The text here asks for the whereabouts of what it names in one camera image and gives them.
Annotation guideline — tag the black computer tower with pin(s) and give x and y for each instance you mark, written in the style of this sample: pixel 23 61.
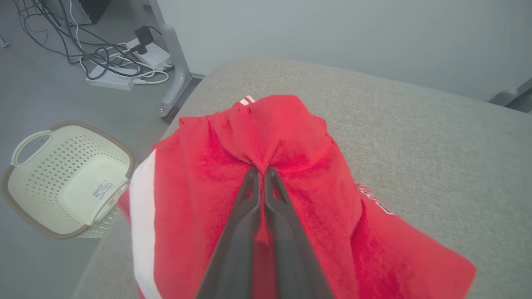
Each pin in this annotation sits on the black computer tower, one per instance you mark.
pixel 93 10

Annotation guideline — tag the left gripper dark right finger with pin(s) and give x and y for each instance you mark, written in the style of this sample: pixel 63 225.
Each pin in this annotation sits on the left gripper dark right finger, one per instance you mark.
pixel 291 249

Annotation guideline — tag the cream plastic laundry basket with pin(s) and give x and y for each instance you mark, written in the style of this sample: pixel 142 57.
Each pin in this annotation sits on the cream plastic laundry basket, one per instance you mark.
pixel 50 174

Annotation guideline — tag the white power strip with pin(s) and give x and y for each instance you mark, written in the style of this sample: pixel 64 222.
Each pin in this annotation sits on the white power strip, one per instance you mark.
pixel 110 82
pixel 158 54

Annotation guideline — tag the black power adapter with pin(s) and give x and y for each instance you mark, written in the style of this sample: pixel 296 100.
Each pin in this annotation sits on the black power adapter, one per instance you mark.
pixel 144 36

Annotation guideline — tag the red shirt with white stripes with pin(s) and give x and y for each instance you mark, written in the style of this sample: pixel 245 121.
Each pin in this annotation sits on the red shirt with white stripes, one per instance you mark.
pixel 199 174

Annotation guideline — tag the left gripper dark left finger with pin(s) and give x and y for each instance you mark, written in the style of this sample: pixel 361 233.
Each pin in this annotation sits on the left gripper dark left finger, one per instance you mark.
pixel 237 241

